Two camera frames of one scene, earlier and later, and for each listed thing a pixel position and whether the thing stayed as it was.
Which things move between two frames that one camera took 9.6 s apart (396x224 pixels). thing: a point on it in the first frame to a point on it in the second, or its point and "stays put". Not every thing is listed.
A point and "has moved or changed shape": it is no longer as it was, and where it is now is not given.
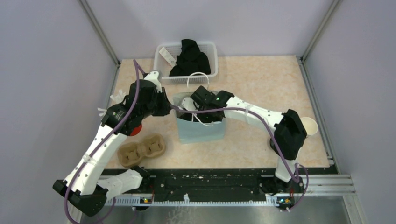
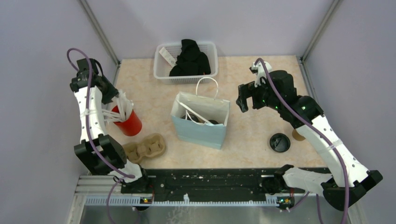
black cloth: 190,60 stays put
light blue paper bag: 191,132 has moved or changed shape
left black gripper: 165,108 to 112,91
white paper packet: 167,56 stays put
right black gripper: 196,117 to 246,91
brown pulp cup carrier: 131,155 stays put
